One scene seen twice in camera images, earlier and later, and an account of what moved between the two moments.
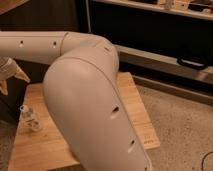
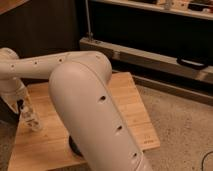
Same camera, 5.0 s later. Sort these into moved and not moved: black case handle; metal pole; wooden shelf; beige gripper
Moved: beige gripper
Not moved: metal pole; wooden shelf; black case handle
